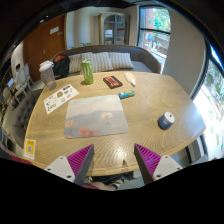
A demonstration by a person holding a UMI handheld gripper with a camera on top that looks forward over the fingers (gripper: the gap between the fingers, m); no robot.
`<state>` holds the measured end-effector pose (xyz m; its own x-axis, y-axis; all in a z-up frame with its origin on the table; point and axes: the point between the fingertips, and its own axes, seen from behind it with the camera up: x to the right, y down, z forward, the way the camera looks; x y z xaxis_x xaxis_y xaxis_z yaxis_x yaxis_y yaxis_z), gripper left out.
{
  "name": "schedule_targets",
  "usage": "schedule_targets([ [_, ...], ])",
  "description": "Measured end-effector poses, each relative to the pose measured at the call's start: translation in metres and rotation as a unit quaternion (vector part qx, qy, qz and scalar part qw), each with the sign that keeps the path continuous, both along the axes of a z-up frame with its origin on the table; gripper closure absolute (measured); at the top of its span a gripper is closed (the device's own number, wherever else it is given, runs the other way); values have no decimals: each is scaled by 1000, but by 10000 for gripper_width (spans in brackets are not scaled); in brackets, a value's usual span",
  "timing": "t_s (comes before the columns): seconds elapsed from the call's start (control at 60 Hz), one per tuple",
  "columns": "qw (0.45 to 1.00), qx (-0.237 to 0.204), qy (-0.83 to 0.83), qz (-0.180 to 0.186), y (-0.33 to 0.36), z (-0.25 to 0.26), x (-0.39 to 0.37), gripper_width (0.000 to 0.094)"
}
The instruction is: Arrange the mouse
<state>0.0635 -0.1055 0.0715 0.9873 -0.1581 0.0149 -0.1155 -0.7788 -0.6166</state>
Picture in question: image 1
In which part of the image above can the white sticker sheet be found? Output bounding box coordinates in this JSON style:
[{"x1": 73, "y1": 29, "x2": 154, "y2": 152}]
[{"x1": 44, "y1": 84, "x2": 79, "y2": 114}]

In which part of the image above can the green drink can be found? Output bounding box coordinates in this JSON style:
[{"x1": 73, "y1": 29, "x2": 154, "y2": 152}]
[{"x1": 82, "y1": 60, "x2": 94, "y2": 84}]

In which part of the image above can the clear plastic shaker bottle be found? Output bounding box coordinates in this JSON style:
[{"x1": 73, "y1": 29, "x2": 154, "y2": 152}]
[{"x1": 39, "y1": 60, "x2": 56, "y2": 90}]

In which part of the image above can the wooden glass cabinet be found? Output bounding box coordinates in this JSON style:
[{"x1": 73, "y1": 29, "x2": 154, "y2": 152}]
[{"x1": 98, "y1": 12, "x2": 129, "y2": 45}]

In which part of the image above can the striped cushion right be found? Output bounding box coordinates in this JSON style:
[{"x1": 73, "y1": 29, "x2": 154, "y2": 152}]
[{"x1": 109, "y1": 52, "x2": 134, "y2": 70}]

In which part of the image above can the teal small box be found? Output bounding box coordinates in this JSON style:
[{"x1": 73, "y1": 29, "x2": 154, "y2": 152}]
[{"x1": 118, "y1": 90, "x2": 135, "y2": 99}]

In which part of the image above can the striped cushion middle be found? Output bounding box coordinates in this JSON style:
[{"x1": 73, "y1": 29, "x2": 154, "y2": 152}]
[{"x1": 81, "y1": 52, "x2": 113, "y2": 73}]

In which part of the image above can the white chair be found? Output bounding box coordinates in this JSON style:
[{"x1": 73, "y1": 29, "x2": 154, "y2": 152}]
[{"x1": 15, "y1": 64, "x2": 31, "y2": 96}]

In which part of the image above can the black backpack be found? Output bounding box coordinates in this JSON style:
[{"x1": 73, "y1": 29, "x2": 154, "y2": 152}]
[{"x1": 53, "y1": 54, "x2": 70, "y2": 78}]

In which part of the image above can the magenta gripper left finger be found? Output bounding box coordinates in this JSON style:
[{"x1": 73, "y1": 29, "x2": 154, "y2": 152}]
[{"x1": 45, "y1": 144, "x2": 94, "y2": 186}]

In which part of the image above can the striped cushion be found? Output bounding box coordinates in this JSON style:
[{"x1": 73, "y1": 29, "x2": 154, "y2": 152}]
[
  {"x1": 109, "y1": 52, "x2": 134, "y2": 70},
  {"x1": 69, "y1": 52, "x2": 91, "y2": 74},
  {"x1": 81, "y1": 52, "x2": 113, "y2": 73}
]

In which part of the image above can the white computer mouse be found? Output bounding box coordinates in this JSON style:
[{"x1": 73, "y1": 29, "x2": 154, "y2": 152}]
[{"x1": 125, "y1": 72, "x2": 136, "y2": 86}]

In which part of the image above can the floral painted mouse pad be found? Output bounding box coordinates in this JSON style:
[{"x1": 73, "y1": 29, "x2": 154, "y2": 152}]
[{"x1": 64, "y1": 95, "x2": 129, "y2": 138}]

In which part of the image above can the black and red notebook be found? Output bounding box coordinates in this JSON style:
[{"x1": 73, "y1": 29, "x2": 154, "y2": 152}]
[{"x1": 103, "y1": 76, "x2": 122, "y2": 89}]

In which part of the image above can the yellow QR code sticker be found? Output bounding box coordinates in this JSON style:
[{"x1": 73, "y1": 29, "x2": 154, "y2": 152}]
[{"x1": 25, "y1": 139, "x2": 36, "y2": 160}]

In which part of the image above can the grey tufted chair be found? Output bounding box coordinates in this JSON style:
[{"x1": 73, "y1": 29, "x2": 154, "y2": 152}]
[{"x1": 12, "y1": 89, "x2": 42, "y2": 147}]

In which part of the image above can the striped cushion left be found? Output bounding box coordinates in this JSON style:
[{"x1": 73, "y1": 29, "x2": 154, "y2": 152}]
[{"x1": 69, "y1": 52, "x2": 91, "y2": 74}]

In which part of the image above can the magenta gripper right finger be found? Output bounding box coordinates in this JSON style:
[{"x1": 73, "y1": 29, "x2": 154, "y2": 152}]
[{"x1": 134, "y1": 144, "x2": 182, "y2": 185}]

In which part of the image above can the brown wooden door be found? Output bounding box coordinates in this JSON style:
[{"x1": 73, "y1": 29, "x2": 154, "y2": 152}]
[{"x1": 23, "y1": 14, "x2": 65, "y2": 81}]

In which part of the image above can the grey curved sofa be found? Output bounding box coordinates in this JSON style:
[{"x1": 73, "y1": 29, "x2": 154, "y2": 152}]
[{"x1": 51, "y1": 45, "x2": 161, "y2": 77}]

